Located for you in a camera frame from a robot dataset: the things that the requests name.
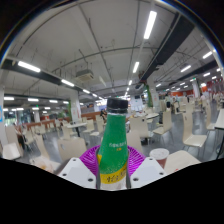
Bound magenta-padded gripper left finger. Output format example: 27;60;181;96
58;145;101;190

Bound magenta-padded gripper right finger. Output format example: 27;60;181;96
126;145;168;189

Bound green-labelled clear drink bottle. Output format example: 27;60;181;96
96;97;130;191

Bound red paper cup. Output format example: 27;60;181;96
148;147;170;169

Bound crumpled food wrapper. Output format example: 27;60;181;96
29;154;61;174

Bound white dining tables group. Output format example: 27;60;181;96
66;112;160;138

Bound beige dining chairs group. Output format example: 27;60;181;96
0;96;224;161

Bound ceiling air conditioner unit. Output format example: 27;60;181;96
74;68;95;84

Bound ceiling strip lights group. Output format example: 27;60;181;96
3;9;224;113

